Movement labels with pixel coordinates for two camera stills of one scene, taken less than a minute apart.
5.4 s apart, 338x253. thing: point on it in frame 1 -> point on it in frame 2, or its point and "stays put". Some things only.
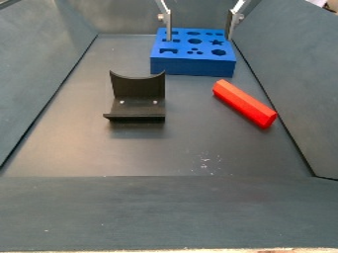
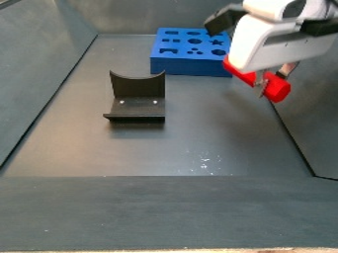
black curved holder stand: (140, 99) stays put
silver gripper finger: (236, 18) -> (280, 32)
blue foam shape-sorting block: (196, 52) stays put
